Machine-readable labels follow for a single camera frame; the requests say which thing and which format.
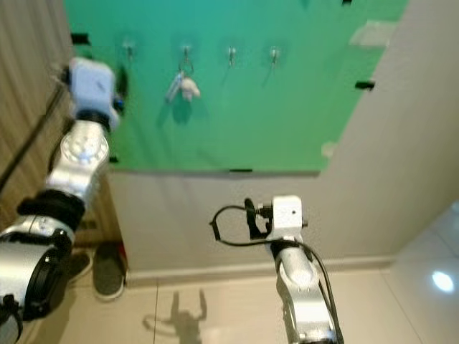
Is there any dark shoe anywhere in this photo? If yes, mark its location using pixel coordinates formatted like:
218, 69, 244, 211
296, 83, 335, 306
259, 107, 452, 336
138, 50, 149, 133
92, 242, 130, 302
67, 249, 95, 289

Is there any large white tape piece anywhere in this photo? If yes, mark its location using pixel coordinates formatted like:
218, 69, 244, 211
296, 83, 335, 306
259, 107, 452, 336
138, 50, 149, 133
349, 19, 404, 48

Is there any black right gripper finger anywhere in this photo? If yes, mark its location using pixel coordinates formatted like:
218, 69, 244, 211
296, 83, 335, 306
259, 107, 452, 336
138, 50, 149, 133
242, 198, 262, 240

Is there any green board with hooks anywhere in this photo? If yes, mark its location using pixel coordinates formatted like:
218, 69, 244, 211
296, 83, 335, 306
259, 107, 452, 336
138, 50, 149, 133
62, 0, 411, 175

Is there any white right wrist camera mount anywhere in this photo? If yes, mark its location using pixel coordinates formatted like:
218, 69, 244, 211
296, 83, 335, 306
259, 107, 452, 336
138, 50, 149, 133
271, 195, 304, 241

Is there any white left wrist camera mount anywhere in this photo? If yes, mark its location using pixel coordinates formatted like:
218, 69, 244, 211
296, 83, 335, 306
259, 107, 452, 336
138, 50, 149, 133
68, 57, 121, 123

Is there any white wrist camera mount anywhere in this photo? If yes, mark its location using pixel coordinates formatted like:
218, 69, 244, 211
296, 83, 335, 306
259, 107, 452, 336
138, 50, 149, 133
271, 195, 304, 241
68, 57, 121, 123

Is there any light wooden door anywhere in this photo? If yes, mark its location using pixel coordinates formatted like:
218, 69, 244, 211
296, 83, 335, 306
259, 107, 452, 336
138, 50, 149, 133
0, 0, 115, 237

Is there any key bunch with white plush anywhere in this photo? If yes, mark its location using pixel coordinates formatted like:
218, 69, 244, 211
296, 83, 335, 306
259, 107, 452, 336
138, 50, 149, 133
164, 63, 202, 102

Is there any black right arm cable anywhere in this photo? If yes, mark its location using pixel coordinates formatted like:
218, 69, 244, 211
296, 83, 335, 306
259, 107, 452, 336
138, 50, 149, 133
212, 205, 343, 344

